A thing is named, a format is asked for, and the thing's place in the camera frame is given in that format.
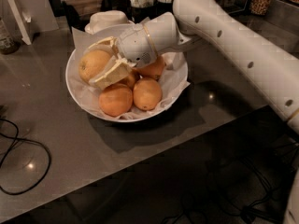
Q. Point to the black cup with napkins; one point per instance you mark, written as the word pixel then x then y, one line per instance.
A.
pixel 143 9

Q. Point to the white stacked bowls behind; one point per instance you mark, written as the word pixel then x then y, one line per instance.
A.
pixel 101 20

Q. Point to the small orange centre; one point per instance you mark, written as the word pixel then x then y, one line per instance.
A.
pixel 131 80

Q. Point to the white bowl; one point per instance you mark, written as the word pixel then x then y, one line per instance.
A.
pixel 179 69

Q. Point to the bottle at left edge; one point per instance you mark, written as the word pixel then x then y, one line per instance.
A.
pixel 7 44

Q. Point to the orange front left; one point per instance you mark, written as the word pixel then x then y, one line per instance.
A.
pixel 116 99

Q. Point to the white paper liner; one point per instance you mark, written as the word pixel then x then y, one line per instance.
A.
pixel 174 78

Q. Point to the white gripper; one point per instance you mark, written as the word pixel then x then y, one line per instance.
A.
pixel 135 46

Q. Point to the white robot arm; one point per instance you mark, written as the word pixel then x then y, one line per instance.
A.
pixel 271 70

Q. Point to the orange front right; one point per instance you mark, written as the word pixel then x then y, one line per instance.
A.
pixel 147 93

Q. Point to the large pale orange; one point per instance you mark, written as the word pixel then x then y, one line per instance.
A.
pixel 92 63

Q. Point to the white stand board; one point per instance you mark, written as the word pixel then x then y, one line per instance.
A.
pixel 23 21

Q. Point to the jar of nuts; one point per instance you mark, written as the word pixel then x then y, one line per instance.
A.
pixel 259 7

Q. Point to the orange back right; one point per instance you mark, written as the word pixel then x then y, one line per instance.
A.
pixel 153 70

